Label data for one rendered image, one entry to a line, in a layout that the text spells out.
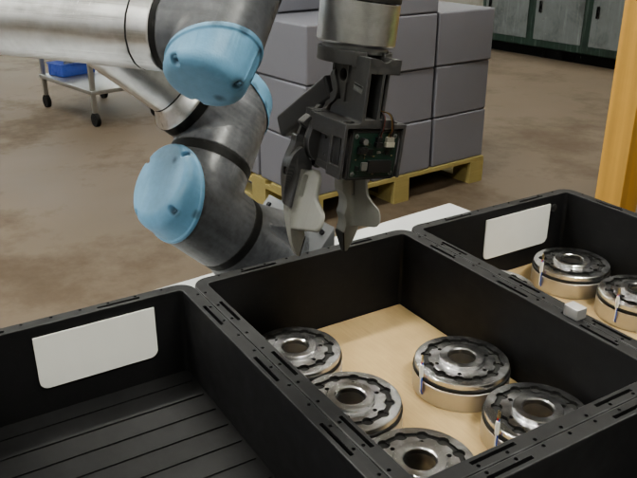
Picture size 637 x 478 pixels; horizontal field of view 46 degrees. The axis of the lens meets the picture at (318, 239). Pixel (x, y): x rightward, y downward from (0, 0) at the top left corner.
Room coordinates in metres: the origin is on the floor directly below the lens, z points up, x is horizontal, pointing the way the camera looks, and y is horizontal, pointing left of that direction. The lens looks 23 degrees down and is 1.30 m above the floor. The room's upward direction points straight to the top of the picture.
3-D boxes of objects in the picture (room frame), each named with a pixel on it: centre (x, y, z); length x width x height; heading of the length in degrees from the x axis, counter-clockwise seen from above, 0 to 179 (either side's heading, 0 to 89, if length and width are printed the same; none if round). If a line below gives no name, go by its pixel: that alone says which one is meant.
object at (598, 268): (0.94, -0.35, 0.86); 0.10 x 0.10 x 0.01
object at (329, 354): (0.71, 0.03, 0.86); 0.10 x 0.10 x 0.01
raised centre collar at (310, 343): (0.71, 0.03, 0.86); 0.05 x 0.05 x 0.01
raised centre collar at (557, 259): (0.94, -0.35, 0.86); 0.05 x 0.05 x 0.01
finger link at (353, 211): (0.73, -0.04, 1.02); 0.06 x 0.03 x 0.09; 32
